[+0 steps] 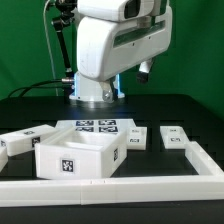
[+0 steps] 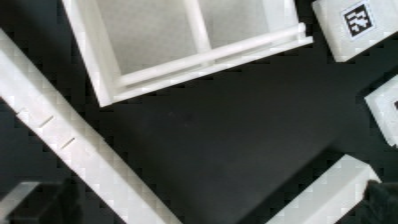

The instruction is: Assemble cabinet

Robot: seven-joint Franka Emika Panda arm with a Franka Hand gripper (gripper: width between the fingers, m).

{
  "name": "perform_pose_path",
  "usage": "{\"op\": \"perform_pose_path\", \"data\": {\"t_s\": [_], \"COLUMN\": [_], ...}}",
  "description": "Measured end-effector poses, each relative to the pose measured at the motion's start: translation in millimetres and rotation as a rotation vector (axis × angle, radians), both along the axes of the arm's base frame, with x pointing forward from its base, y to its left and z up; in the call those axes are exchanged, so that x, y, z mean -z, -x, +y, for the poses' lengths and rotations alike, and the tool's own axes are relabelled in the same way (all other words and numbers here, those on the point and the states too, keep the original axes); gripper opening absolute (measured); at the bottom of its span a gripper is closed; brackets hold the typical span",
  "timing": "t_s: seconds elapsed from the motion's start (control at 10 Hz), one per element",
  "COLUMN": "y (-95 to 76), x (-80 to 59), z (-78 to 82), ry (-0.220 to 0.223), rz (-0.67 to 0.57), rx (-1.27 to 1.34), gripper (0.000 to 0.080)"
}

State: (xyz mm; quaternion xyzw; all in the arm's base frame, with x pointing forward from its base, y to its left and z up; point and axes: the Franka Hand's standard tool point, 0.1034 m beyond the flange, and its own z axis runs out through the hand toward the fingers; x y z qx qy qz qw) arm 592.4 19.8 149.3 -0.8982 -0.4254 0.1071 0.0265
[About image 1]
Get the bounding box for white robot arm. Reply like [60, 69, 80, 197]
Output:
[73, 0, 172, 105]

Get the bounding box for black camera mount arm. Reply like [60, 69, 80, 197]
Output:
[51, 0, 81, 78]

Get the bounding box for white cabinet body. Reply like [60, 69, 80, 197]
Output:
[35, 127, 127, 180]

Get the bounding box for grey thin cable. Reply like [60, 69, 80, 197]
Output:
[42, 0, 60, 97]

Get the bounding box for black cable bundle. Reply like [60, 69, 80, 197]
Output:
[7, 77, 75, 98]

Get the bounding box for white long cabinet top block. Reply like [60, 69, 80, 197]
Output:
[0, 125, 57, 156]

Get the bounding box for white block at left edge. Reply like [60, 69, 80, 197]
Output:
[0, 147, 8, 172]

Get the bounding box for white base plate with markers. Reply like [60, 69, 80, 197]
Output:
[56, 119, 135, 134]

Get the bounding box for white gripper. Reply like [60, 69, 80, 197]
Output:
[77, 6, 172, 102]

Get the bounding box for white L-shaped fence frame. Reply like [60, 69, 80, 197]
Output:
[0, 142, 224, 207]

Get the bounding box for white cabinet door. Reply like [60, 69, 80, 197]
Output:
[160, 126, 189, 149]
[127, 127, 147, 150]

